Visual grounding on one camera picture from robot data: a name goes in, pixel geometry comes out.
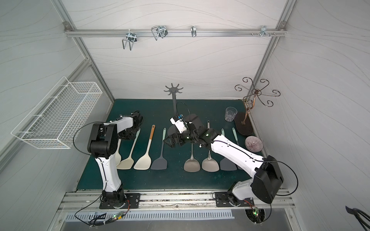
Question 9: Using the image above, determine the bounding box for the white wire basket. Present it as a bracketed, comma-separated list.
[11, 77, 102, 149]

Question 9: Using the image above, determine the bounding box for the copper mug tree stand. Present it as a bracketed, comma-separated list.
[234, 77, 281, 136]

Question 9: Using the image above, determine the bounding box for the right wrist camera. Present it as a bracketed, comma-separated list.
[170, 115, 188, 134]

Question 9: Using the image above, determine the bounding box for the metal hook middle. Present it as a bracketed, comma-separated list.
[151, 25, 168, 40]

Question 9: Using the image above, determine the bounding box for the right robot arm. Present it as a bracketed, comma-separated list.
[164, 102, 284, 205]

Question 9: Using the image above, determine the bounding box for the steel turner wood handle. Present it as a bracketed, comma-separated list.
[184, 144, 200, 173]

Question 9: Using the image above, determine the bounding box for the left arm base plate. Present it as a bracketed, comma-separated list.
[99, 193, 141, 209]

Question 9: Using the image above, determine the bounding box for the aluminium top rail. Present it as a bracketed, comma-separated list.
[65, 26, 288, 38]

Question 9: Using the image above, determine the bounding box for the grey spatula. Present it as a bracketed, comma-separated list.
[150, 128, 167, 170]

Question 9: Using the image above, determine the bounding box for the clear drinking glass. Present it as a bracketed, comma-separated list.
[225, 107, 238, 122]

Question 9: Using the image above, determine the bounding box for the grey utensil rack stand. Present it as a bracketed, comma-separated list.
[163, 83, 184, 136]

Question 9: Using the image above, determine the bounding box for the black object at corner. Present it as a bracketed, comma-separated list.
[346, 206, 370, 231]

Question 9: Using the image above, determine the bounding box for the striped ceramic bowl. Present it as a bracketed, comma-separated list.
[245, 136, 263, 153]

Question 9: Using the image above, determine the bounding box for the aluminium rail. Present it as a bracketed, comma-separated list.
[58, 190, 295, 212]
[65, 26, 288, 38]

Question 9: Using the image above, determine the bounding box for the metal hook small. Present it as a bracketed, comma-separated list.
[190, 26, 197, 38]

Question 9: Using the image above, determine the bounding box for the aluminium front rail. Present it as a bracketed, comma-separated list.
[58, 190, 295, 212]

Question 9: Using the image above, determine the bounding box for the cream spatula mint handle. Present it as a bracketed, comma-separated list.
[117, 129, 141, 170]

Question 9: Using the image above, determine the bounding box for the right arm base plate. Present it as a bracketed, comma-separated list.
[212, 192, 255, 208]

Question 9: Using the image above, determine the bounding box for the white spoon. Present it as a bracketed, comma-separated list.
[115, 139, 122, 165]
[134, 125, 156, 170]

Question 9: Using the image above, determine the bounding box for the green mat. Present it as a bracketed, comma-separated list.
[76, 99, 275, 190]

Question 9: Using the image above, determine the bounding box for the grey spatula mint handle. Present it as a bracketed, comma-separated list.
[232, 128, 239, 145]
[219, 128, 238, 171]

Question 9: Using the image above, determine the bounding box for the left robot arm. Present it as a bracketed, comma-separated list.
[86, 110, 143, 208]

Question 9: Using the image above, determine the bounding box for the metal hook left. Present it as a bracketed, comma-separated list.
[122, 31, 137, 51]

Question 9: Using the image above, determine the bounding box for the white vent strip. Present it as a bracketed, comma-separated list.
[65, 209, 235, 222]

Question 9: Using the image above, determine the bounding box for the metal hook right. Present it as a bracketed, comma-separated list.
[251, 26, 276, 37]

